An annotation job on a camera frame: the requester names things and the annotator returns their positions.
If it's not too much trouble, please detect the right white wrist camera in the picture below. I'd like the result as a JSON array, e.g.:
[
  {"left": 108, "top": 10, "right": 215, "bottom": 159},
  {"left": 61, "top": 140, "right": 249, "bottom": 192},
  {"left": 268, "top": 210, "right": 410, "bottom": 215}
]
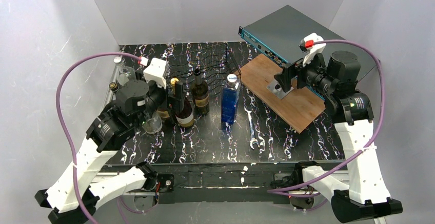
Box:
[{"left": 299, "top": 33, "right": 326, "bottom": 67}]

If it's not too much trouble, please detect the purple cable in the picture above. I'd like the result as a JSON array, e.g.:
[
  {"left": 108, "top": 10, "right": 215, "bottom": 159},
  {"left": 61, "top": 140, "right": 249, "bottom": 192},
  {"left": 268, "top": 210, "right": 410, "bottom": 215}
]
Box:
[
  {"left": 55, "top": 52, "right": 159, "bottom": 224},
  {"left": 266, "top": 39, "right": 386, "bottom": 213}
]

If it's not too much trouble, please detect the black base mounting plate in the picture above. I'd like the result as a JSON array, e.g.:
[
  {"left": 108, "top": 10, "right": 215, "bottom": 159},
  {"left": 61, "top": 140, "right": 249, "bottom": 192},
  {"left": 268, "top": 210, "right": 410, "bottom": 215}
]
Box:
[{"left": 112, "top": 161, "right": 347, "bottom": 205}]

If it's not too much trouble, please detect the clear bottle dark label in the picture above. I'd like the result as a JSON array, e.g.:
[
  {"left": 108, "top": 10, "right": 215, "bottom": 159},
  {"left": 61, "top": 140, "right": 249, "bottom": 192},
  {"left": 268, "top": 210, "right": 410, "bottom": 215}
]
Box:
[{"left": 142, "top": 111, "right": 163, "bottom": 134}]

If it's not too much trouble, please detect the black wire wine rack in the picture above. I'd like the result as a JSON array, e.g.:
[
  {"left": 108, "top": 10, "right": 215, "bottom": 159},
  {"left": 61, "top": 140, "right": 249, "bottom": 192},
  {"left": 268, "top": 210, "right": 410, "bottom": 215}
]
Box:
[{"left": 148, "top": 42, "right": 244, "bottom": 97}]

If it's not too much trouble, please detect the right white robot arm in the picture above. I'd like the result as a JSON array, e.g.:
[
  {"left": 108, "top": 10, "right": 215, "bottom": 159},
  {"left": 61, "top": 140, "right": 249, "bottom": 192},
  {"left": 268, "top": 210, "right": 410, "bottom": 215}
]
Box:
[{"left": 271, "top": 51, "right": 403, "bottom": 223}]

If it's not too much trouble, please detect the blue label clear bottle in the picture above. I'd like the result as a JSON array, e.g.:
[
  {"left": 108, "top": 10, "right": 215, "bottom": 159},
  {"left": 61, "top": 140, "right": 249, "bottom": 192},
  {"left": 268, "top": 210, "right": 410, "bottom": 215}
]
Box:
[{"left": 221, "top": 74, "right": 242, "bottom": 125}]

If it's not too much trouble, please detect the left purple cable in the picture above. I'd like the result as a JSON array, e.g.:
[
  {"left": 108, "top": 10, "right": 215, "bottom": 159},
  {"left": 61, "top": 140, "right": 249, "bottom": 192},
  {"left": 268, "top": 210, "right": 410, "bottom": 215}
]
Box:
[{"left": 55, "top": 52, "right": 159, "bottom": 224}]

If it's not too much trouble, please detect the silver combination wrench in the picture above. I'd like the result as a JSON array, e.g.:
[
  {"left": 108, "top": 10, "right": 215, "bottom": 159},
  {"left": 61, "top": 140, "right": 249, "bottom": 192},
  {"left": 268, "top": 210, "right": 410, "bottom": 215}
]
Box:
[{"left": 244, "top": 107, "right": 259, "bottom": 150}]

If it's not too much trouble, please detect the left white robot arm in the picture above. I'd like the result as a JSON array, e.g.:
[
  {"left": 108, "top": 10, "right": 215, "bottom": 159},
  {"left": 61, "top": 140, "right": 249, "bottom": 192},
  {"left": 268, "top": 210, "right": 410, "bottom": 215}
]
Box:
[{"left": 35, "top": 80, "right": 174, "bottom": 223}]

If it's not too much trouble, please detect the brown wooden board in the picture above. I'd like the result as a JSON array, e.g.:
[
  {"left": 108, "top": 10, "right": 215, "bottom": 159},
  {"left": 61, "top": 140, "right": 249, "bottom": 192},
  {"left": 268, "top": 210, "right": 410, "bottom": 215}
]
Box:
[{"left": 240, "top": 54, "right": 325, "bottom": 133}]

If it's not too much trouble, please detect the dark wine bottle gold cap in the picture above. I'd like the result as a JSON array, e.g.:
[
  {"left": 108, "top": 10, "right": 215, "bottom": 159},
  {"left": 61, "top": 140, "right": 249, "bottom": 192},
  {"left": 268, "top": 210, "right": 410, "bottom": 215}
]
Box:
[{"left": 170, "top": 77, "right": 194, "bottom": 128}]

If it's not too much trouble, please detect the grey metal bracket stand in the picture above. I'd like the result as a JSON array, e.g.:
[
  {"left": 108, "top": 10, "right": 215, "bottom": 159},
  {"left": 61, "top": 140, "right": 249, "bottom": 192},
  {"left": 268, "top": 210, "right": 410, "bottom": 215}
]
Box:
[{"left": 267, "top": 80, "right": 293, "bottom": 100}]

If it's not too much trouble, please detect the dark wine bottle silver cap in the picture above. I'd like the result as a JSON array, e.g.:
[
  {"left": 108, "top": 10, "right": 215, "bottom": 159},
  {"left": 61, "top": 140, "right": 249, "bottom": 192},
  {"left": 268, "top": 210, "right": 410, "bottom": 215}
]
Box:
[{"left": 157, "top": 107, "right": 174, "bottom": 124}]

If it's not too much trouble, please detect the teal network switch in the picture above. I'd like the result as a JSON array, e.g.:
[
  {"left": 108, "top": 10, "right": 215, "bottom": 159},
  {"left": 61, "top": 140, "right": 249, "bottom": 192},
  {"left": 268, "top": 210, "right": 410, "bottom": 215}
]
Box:
[{"left": 238, "top": 5, "right": 381, "bottom": 101}]

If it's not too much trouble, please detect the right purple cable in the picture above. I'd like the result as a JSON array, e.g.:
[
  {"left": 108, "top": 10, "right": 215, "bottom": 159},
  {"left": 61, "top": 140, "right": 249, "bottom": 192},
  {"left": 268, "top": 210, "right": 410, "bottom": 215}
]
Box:
[{"left": 266, "top": 39, "right": 386, "bottom": 213}]

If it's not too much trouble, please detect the clear bottle gold label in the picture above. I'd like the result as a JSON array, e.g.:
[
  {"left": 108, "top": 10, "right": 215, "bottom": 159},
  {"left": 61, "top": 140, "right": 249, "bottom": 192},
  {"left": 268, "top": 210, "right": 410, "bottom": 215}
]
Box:
[{"left": 109, "top": 82, "right": 120, "bottom": 101}]

